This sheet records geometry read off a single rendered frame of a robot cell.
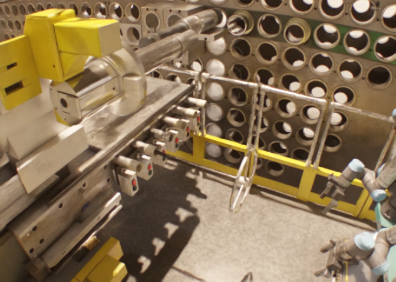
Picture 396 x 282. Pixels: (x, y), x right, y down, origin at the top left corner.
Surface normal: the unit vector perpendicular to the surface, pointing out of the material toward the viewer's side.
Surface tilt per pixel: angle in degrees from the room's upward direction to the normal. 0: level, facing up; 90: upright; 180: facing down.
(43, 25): 90
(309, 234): 0
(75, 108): 90
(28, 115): 87
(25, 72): 90
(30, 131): 68
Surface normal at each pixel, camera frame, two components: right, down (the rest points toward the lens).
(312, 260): 0.00, -0.83
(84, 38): -0.46, 0.49
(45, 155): 0.88, 0.26
